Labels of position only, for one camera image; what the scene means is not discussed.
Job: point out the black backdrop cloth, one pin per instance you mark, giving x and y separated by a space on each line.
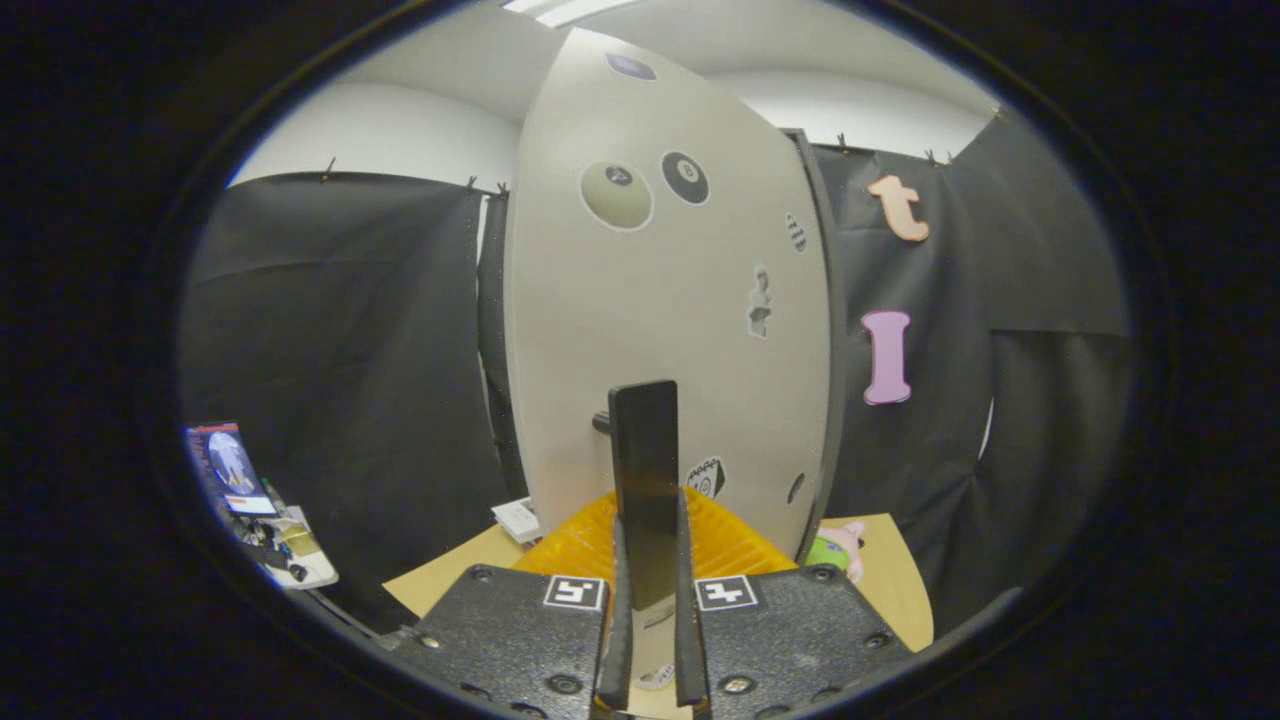
350 330

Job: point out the white striped shoe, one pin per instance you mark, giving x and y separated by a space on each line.
656 678

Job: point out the green plush toy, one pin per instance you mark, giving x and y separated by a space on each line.
830 552

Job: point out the beige shoe cabinet door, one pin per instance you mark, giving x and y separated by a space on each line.
640 320

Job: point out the long ceiling light panel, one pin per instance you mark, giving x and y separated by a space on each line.
560 10

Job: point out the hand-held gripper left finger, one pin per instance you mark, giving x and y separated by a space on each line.
615 650

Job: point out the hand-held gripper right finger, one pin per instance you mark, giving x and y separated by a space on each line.
690 650

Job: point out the white book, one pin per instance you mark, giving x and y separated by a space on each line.
517 520

